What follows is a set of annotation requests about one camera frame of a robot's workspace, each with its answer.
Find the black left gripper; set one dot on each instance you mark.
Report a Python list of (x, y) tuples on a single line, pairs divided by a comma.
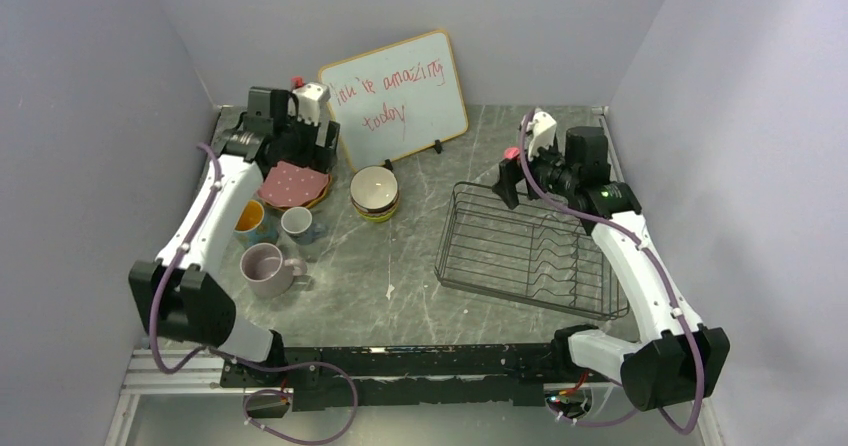
[(314, 155)]

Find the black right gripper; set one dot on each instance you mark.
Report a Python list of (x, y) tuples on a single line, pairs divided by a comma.
[(511, 172)]

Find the yellow polka-dot plate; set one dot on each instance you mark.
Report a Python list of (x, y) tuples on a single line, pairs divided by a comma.
[(321, 197)]

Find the pink polka-dot plate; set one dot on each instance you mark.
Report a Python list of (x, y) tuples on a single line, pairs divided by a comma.
[(287, 186)]

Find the teal white-dot bowl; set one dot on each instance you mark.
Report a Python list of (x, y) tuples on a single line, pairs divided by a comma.
[(374, 187)]

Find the blue zigzag pattern bowl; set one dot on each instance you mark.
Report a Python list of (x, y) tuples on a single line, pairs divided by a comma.
[(391, 207)]

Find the small grey-blue cup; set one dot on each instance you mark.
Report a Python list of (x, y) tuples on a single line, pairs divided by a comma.
[(299, 225)]

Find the yellow-green bowl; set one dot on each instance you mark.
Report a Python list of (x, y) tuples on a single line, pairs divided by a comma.
[(377, 218)]

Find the blue butterfly mug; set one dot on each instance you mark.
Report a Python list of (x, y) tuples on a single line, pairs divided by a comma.
[(255, 225)]

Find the lilac mug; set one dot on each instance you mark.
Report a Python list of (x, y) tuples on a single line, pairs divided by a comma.
[(268, 272)]

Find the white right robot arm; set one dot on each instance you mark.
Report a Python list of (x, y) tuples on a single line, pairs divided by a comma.
[(677, 358)]

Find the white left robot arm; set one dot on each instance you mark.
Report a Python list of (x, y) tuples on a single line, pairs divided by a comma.
[(177, 294)]

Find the pink-lid spice bottle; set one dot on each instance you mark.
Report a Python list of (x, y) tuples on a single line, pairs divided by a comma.
[(512, 155)]

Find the yellow-framed whiteboard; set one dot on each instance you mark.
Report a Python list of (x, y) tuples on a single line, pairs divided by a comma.
[(397, 100)]

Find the black base bar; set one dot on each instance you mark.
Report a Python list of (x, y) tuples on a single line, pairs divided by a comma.
[(316, 378)]

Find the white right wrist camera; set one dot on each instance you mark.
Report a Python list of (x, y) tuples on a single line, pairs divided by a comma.
[(542, 133)]

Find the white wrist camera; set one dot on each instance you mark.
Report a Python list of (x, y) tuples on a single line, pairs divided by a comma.
[(311, 97), (542, 133)]

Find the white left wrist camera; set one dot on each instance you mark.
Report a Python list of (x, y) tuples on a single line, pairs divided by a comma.
[(311, 97)]

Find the black wire dish rack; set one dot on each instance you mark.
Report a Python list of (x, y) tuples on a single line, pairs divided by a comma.
[(532, 255)]

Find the aluminium rail at wall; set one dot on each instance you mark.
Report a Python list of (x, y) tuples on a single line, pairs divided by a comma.
[(600, 117)]

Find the aluminium front frame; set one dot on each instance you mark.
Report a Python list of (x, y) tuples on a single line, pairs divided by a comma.
[(201, 376)]

